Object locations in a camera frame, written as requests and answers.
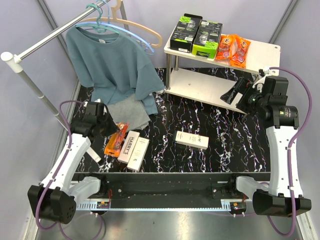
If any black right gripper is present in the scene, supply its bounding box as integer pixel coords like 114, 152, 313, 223
220, 77, 268, 117

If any orange snack packet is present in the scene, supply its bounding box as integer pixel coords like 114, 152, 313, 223
104, 122, 130, 157
215, 34, 236, 61
230, 35, 251, 69

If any black green razor box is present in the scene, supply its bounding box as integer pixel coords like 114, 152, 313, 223
192, 20, 223, 59

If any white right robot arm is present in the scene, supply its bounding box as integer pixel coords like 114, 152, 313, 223
221, 75, 312, 218

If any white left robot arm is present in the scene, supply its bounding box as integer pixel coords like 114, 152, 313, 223
27, 99, 119, 225

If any white two-tier shelf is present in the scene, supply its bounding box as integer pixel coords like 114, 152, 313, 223
164, 40, 281, 112

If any black razor box on shelf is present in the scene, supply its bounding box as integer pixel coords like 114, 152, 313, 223
169, 13, 203, 53

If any grey folded cloth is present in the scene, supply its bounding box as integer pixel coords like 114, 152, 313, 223
107, 94, 151, 131

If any white harry's box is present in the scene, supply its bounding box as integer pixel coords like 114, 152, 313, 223
127, 137, 150, 171
117, 130, 140, 164

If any black marble pattern mat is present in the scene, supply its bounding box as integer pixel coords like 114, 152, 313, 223
58, 67, 288, 176

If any teal t-shirt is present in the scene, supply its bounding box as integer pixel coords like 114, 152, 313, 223
65, 26, 165, 115

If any long white cosmetic box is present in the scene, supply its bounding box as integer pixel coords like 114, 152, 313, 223
174, 131, 209, 150

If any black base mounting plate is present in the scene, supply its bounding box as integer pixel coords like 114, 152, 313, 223
72, 172, 248, 211

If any blue plastic hanger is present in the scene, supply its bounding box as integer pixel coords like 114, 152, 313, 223
74, 0, 156, 56

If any teal plastic hanger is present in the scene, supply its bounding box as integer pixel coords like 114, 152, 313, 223
85, 2, 107, 34

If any beige wooden hanger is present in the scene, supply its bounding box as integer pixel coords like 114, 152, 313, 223
79, 0, 164, 49

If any metal clothes rack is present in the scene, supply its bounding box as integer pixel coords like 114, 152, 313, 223
0, 0, 126, 163

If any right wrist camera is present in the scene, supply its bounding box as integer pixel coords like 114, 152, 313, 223
253, 66, 272, 93

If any white slotted cable duct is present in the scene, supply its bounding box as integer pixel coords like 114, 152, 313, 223
76, 200, 111, 212

